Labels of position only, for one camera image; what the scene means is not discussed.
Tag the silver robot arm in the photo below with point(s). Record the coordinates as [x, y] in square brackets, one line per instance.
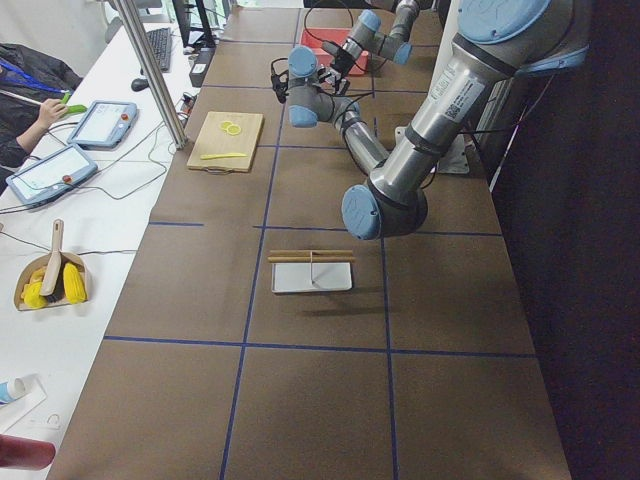
[365, 36]
[494, 41]

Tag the person hand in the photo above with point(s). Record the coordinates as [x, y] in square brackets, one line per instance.
[51, 111]

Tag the pink plastic bin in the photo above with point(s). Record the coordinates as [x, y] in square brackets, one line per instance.
[312, 37]

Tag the bamboo cutting board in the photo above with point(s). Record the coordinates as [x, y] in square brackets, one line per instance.
[213, 139]

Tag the black adapter box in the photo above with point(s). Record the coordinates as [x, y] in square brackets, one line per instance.
[200, 66]

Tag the yellow plastic knife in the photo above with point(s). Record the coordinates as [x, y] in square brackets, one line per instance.
[222, 155]

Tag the black keyboard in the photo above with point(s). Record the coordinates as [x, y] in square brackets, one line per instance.
[160, 41]

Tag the black computer mouse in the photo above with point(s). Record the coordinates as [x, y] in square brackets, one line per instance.
[139, 84]

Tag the wooden rack rod front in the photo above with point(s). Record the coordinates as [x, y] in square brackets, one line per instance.
[310, 259]

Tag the teach pendant far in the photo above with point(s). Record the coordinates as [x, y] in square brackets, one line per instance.
[104, 125]

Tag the teach pendant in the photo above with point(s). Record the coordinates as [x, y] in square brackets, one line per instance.
[104, 125]
[52, 177]

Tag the white rectangular tray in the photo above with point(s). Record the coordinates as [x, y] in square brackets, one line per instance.
[290, 278]

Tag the green plastic toy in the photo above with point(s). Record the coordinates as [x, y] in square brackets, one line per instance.
[72, 109]

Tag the teach pendant near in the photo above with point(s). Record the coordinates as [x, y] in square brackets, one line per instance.
[52, 177]

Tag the person dark jacket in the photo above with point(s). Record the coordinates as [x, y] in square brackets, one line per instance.
[28, 78]

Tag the yellow toy corn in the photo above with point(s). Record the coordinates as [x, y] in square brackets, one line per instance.
[31, 293]
[73, 283]

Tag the beige dustpan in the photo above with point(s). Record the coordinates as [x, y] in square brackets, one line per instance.
[40, 262]

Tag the beige hand brush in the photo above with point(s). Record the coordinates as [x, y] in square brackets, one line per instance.
[54, 265]

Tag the red cylinder bottle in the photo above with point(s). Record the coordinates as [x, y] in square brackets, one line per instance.
[26, 454]

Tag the aluminium frame post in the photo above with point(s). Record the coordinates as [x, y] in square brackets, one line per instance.
[136, 32]

